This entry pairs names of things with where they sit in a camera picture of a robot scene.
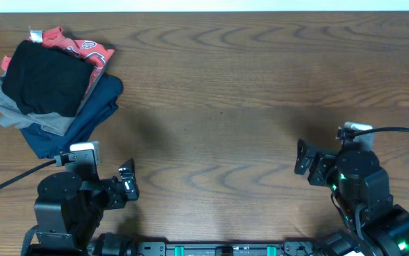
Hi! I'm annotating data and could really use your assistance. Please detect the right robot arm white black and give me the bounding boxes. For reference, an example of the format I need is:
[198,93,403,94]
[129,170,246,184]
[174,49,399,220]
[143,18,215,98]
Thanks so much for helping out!
[294,139,409,255]

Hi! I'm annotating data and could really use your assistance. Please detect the grey folded shirt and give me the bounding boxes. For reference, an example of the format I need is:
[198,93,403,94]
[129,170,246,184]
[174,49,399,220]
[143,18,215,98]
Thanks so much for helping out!
[0,77,75,136]

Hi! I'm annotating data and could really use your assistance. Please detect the black polo shirt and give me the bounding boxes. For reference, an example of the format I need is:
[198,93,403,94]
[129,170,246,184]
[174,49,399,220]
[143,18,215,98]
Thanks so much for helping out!
[1,40,94,117]

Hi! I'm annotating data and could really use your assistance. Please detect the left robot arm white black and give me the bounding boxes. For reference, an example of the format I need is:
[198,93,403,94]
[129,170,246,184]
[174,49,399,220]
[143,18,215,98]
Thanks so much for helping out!
[21,154,139,256]

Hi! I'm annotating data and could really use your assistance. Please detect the navy blue folded shirt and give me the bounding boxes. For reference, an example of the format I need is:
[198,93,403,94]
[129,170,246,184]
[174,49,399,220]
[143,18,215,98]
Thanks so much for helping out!
[20,74,123,159]

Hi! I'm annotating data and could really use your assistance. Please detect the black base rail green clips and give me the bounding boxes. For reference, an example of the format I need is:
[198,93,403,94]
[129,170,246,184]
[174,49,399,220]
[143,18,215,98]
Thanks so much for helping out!
[87,233,318,256]

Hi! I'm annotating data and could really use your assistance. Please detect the red printed t-shirt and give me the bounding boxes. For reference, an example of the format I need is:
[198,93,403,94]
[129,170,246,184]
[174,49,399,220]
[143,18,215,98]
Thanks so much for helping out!
[6,27,115,87]

